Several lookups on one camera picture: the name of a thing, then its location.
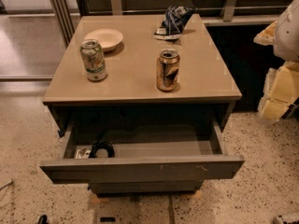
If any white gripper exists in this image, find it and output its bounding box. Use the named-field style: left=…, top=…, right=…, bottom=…
left=253, top=21, right=299, bottom=122

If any grey top drawer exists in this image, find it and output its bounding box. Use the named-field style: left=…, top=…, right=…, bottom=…
left=40, top=119, right=244, bottom=187

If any grey drawer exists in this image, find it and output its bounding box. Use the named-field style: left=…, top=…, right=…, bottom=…
left=40, top=119, right=244, bottom=187
left=89, top=180, right=203, bottom=194

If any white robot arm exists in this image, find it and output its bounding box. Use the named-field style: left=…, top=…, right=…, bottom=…
left=253, top=0, right=299, bottom=125

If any grey drawer cabinet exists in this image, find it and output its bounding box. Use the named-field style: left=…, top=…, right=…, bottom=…
left=42, top=13, right=243, bottom=198

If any grey bottom drawer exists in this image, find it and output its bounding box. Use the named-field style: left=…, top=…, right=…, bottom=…
left=89, top=180, right=203, bottom=194

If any white packet in drawer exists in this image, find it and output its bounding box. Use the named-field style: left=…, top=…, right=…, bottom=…
left=75, top=147, right=91, bottom=159

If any blue white sneaker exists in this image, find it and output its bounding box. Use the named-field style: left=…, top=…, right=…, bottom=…
left=153, top=6, right=194, bottom=40

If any orange black soda can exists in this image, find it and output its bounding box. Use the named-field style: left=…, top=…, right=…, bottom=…
left=156, top=49, right=180, bottom=91

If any white bowl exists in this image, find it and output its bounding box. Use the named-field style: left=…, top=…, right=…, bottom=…
left=84, top=29, right=123, bottom=52

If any green white soda can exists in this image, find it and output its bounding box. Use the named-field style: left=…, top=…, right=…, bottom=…
left=80, top=39, right=107, bottom=81

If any white object floor bottom right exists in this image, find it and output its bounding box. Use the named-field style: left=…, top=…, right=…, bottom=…
left=273, top=212, right=299, bottom=224

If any floor outlet plate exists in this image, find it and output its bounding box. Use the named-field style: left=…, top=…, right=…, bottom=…
left=97, top=216, right=121, bottom=224

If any black object floor bottom left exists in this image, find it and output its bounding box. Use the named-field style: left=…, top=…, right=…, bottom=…
left=37, top=215, right=49, bottom=224

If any metal rod floor left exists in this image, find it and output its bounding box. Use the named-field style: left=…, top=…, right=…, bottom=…
left=0, top=179, right=13, bottom=190

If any black coiled cable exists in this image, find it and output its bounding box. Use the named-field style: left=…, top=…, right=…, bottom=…
left=88, top=128, right=116, bottom=159

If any metal railing frame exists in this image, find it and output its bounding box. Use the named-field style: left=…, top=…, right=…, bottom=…
left=50, top=0, right=292, bottom=43

